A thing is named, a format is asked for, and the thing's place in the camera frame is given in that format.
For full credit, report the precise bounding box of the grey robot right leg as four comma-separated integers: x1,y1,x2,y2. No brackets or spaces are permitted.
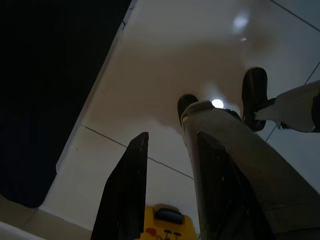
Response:
254,79,320,134

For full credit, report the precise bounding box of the black robot foot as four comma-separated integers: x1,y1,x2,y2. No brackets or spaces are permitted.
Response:
241,66,277,132
176,93,200,127

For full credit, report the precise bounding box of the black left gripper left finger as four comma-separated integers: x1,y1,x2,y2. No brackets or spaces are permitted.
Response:
90,131,150,240

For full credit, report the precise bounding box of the black robot right foot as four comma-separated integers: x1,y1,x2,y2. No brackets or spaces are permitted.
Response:
241,66,277,132

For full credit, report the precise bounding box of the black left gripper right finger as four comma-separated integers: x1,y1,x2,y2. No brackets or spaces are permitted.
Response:
195,131,276,240

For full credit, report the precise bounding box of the steel fridge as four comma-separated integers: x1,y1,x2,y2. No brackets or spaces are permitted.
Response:
0,0,134,209

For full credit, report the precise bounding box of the black robot left foot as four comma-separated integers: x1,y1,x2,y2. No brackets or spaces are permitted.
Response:
176,93,200,127

